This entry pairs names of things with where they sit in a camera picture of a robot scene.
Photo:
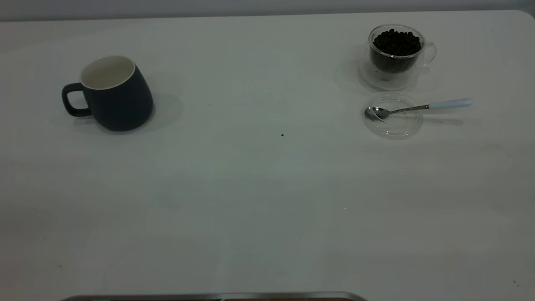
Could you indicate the coffee beans in glass cup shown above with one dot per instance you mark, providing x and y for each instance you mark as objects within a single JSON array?
[{"x": 397, "y": 44}]

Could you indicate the clear glass saucer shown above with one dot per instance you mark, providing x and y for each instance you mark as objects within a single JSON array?
[{"x": 370, "y": 81}]

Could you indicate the dark blue-grey ceramic mug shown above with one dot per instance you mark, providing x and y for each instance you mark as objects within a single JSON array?
[{"x": 121, "y": 104}]

